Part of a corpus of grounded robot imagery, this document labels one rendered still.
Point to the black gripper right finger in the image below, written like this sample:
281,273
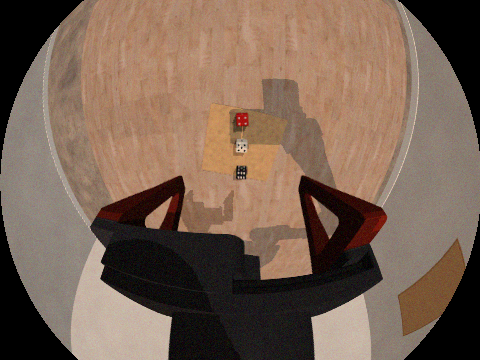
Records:
359,222

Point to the black die with white pips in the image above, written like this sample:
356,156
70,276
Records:
241,172

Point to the beige die with black pips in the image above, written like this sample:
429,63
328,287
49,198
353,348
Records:
241,145

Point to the red dice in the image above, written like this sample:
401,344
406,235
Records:
242,119

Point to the orange flat mat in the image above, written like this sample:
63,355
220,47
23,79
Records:
263,134

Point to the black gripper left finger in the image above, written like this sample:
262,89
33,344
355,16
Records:
134,209

